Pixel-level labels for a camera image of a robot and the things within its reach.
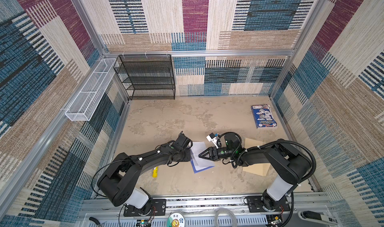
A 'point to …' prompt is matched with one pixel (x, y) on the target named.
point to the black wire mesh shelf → (147, 76)
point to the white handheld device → (317, 215)
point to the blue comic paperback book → (263, 116)
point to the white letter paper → (199, 162)
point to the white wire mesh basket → (83, 106)
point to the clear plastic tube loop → (227, 210)
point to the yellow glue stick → (154, 173)
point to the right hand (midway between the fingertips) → (202, 158)
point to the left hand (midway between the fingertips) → (188, 154)
